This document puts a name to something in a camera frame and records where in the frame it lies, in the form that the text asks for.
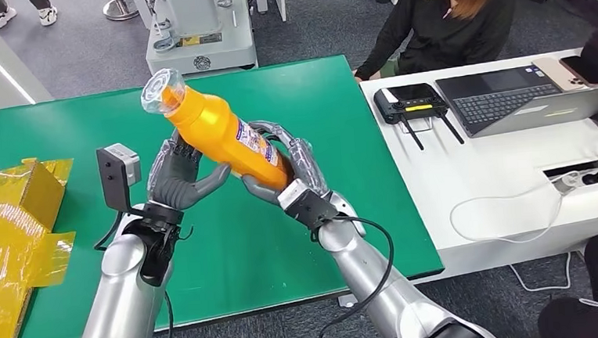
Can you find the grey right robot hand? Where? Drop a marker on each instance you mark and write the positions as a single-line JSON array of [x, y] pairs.
[[306, 164]]

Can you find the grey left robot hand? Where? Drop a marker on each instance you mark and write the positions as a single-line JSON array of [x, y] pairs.
[[175, 180]]

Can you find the orange plastic bottle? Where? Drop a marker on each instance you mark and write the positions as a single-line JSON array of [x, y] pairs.
[[219, 133]]

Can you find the white robot base machine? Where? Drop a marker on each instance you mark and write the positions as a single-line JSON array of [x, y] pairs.
[[203, 44]]

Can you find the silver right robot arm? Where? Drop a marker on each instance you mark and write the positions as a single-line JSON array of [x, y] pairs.
[[374, 288]]

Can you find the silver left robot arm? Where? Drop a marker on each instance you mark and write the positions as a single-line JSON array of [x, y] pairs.
[[120, 303]]

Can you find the black remote controller with antennas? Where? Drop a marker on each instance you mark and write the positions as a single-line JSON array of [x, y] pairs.
[[407, 107]]

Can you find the white table foot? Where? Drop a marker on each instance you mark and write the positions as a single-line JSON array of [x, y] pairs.
[[347, 301]]

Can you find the white furniture panel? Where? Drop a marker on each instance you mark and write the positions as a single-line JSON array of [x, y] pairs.
[[278, 0]]

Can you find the metal stanchion base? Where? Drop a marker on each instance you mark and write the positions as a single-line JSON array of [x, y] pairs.
[[120, 10]]

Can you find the seated person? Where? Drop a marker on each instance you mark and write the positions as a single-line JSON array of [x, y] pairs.
[[441, 29]]

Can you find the grey open laptop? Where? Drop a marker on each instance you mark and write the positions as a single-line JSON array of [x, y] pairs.
[[505, 101]]

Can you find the walking person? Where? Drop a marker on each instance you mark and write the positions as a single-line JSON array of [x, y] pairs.
[[1, 17]]

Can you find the beige smartphone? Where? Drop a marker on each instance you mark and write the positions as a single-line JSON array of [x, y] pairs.
[[552, 73]]

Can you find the dark screen smartphone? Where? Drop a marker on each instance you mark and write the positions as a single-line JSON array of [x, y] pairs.
[[572, 69]]

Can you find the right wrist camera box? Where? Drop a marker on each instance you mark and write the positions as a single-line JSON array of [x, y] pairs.
[[306, 206]]

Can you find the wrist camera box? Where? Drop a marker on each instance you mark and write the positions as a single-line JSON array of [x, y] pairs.
[[306, 206], [115, 176]]

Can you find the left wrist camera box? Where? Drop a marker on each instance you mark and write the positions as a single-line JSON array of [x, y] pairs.
[[115, 176]]

